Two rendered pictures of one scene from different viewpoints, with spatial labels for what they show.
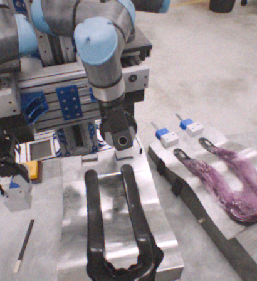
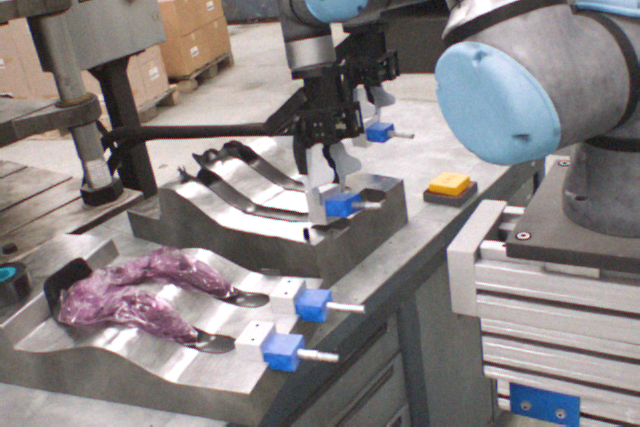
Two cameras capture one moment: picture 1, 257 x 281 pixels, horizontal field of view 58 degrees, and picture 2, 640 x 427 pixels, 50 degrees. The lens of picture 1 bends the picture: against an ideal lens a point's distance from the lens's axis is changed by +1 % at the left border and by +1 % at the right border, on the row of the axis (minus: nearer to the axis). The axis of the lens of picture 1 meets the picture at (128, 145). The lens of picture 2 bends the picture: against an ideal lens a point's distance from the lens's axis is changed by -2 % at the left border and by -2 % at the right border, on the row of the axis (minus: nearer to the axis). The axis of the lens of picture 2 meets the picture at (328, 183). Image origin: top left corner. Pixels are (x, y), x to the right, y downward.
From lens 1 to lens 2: 1.42 m
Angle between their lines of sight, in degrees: 100
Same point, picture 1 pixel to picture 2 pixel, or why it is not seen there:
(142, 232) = (217, 187)
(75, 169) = (368, 183)
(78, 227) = (292, 169)
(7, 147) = (359, 58)
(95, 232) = (268, 173)
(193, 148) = (235, 322)
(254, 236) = (86, 248)
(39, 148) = not seen: outside the picture
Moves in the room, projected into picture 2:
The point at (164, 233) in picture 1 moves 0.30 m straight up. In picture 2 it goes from (191, 191) to (151, 27)
